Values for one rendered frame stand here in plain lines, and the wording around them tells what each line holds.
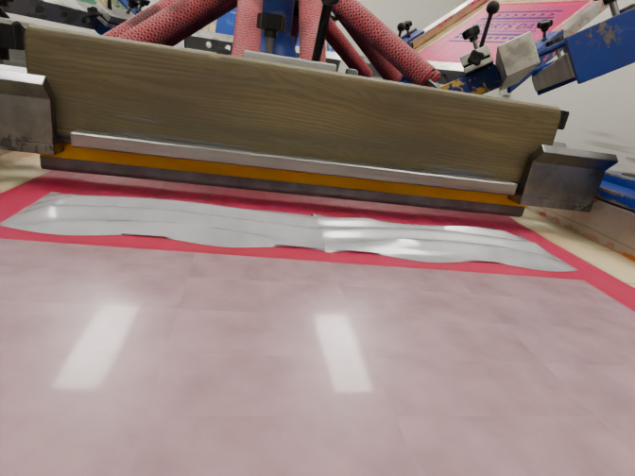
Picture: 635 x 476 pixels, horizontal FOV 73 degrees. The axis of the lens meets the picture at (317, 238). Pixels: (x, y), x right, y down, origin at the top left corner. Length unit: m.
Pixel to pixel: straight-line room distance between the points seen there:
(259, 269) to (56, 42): 0.21
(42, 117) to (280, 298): 0.22
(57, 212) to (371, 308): 0.19
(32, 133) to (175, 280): 0.18
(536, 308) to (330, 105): 0.20
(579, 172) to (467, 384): 0.29
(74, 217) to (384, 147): 0.23
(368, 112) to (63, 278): 0.24
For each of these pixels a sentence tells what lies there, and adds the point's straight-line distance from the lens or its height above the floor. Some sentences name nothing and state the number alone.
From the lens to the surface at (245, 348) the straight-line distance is 0.17.
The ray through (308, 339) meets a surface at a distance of 0.17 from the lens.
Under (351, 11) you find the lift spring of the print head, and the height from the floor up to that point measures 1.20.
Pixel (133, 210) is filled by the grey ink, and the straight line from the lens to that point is 0.28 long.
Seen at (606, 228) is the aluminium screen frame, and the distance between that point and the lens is 0.44.
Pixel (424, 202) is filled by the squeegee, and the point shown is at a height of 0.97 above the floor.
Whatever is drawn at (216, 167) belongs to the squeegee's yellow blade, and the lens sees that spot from 0.35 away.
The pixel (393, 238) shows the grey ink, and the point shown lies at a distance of 0.30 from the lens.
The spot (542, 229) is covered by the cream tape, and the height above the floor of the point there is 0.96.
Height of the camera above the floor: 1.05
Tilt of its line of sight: 20 degrees down
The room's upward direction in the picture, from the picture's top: 9 degrees clockwise
